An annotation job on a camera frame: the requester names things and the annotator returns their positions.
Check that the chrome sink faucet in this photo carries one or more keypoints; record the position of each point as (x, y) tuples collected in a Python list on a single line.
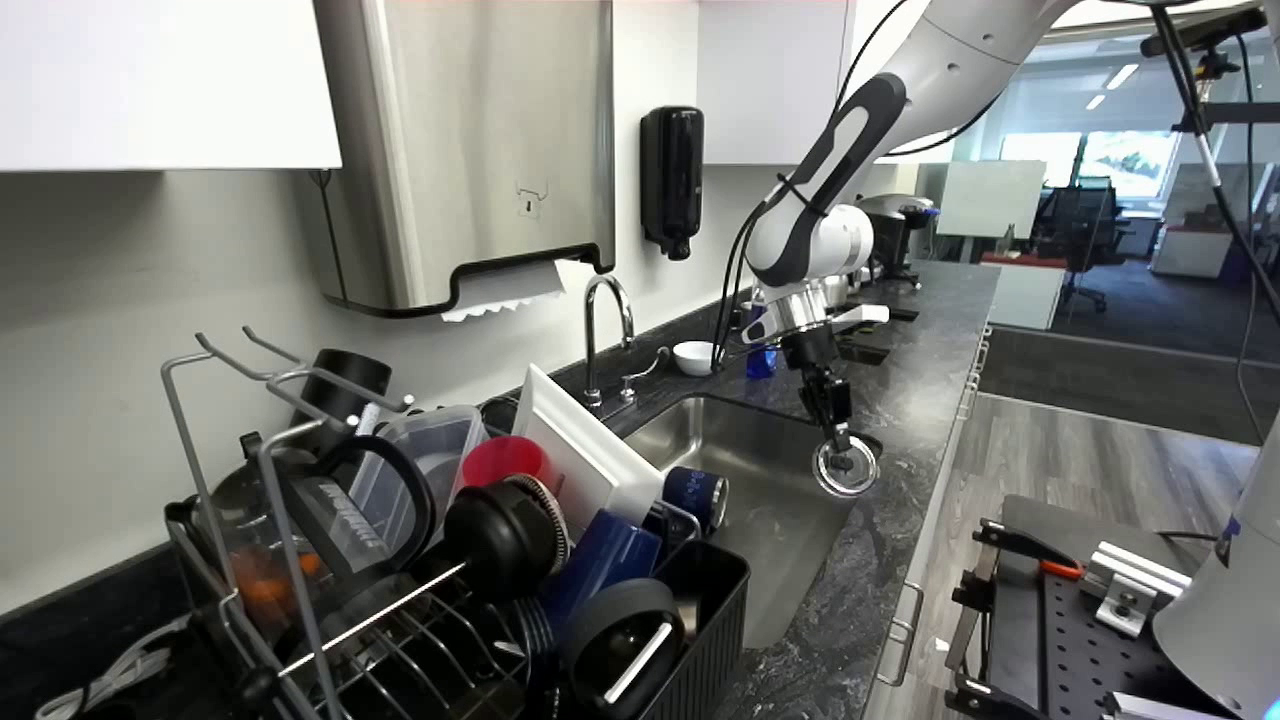
[(593, 345)]

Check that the white wall cabinet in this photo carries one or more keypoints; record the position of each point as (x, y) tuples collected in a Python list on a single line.
[(162, 80)]

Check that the black coffee machine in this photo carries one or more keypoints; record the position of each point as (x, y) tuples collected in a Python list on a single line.
[(898, 255)]

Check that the white cutting board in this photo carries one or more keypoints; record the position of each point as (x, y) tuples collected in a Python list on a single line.
[(580, 445)]

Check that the black cup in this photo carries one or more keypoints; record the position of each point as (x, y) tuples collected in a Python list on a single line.
[(346, 383)]

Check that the black camera stand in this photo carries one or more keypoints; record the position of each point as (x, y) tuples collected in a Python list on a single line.
[(1192, 34)]

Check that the white ceramic bowl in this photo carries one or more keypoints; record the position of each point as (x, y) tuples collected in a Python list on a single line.
[(692, 357)]

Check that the silver aluminium bracket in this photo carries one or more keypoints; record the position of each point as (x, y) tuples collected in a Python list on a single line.
[(1155, 704), (1142, 586)]

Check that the stainless steel sink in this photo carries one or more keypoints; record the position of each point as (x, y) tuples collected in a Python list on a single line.
[(744, 535)]

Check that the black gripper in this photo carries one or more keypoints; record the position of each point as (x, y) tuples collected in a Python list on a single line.
[(824, 386)]

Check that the black perforated mounting board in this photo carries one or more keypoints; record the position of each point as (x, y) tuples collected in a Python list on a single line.
[(1106, 653)]

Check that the steel paper towel dispenser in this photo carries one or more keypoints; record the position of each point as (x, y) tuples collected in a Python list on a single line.
[(467, 146)]

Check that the black office chair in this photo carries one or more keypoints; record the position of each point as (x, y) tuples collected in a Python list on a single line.
[(1073, 235)]

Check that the black dish drying rack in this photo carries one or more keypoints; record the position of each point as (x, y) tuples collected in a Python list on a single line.
[(400, 653)]

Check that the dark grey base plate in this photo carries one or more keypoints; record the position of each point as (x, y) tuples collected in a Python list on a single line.
[(1065, 521)]

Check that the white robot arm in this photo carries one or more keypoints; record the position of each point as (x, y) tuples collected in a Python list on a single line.
[(963, 53)]

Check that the navy steel-rimmed mug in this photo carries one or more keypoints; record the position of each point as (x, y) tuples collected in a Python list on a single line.
[(699, 502)]

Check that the black wall soap dispenser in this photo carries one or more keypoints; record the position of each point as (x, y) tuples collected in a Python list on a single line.
[(669, 182)]

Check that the blue mug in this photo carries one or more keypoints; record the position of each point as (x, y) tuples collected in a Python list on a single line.
[(600, 563)]

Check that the clear drinking glass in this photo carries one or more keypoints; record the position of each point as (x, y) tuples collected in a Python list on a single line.
[(847, 469)]

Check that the red round lid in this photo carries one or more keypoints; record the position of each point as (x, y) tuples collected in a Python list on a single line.
[(500, 461)]

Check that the clear plastic container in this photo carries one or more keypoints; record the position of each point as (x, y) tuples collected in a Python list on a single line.
[(424, 445)]

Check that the whiteboard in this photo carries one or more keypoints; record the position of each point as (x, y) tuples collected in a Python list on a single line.
[(990, 203)]

